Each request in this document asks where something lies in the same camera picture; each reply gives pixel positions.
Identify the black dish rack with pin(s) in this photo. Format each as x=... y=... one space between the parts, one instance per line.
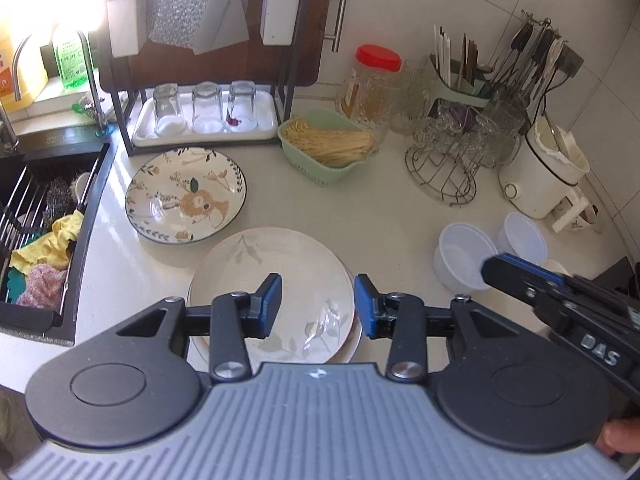
x=124 y=125

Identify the glass jar red lid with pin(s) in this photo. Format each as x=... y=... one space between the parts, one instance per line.
x=370 y=90

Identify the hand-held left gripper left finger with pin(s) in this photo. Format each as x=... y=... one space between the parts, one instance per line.
x=270 y=305

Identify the white cutlery holder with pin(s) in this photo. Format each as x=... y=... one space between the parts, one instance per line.
x=122 y=25
x=280 y=15

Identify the deer print plate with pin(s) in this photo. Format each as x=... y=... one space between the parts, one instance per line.
x=165 y=195

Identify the bundle of chopsticks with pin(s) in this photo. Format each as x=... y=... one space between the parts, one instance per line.
x=442 y=50

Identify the grey cutting board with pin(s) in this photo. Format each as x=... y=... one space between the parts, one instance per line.
x=225 y=25

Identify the teal scrub pad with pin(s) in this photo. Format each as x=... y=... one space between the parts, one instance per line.
x=15 y=282

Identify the brown wooden cutting board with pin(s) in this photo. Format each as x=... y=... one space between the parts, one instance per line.
x=320 y=25

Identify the speckled cutting board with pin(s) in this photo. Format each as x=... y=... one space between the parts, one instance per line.
x=175 y=15

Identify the pink cloth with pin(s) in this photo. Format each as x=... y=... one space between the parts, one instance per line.
x=42 y=282

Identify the black sink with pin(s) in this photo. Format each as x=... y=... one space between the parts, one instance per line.
x=30 y=317

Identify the steel wool scrubber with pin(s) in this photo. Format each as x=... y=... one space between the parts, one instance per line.
x=57 y=200

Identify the black induction cooktop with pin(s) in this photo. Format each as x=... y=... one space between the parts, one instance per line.
x=617 y=270

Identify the yellow bottle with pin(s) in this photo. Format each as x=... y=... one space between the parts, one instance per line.
x=10 y=75

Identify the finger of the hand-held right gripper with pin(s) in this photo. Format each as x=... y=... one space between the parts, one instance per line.
x=515 y=277

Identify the green chopstick holder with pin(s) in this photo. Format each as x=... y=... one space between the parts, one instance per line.
x=462 y=94

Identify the yellow cloth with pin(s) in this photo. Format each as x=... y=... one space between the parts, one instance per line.
x=45 y=250

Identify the cream leaf print plate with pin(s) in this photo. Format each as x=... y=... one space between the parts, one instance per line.
x=280 y=260

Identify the white tray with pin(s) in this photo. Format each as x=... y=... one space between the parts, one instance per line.
x=265 y=110

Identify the steel faucet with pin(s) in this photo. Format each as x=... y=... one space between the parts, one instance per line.
x=90 y=75

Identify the person's right hand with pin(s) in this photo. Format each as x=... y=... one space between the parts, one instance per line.
x=622 y=440

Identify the patterned glass pitcher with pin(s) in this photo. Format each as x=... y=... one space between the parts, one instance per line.
x=415 y=100

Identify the green plastic basket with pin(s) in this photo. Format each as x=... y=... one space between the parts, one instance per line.
x=310 y=170

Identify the cream plate brown rim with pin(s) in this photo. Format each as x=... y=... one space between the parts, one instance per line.
x=356 y=340

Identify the tall patterned glass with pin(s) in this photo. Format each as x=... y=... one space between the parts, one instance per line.
x=500 y=127

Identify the hanging kitchen utensils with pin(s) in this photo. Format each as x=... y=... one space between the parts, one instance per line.
x=525 y=45

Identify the white plastic bowl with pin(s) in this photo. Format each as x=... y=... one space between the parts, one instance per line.
x=460 y=255
x=522 y=235

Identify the green detergent bottle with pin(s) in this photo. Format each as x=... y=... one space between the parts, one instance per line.
x=67 y=60

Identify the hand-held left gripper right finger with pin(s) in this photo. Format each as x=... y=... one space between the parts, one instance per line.
x=365 y=305

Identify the cluster of small glass cups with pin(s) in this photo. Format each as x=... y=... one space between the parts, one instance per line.
x=440 y=130

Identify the clear drinking glass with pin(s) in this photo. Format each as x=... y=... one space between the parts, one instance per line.
x=207 y=107
x=242 y=105
x=170 y=110

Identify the deer print bowl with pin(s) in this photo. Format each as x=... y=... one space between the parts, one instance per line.
x=591 y=215

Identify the dry noodles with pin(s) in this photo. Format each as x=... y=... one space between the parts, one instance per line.
x=325 y=142

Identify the white electric pot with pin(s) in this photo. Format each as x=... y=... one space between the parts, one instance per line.
x=535 y=180

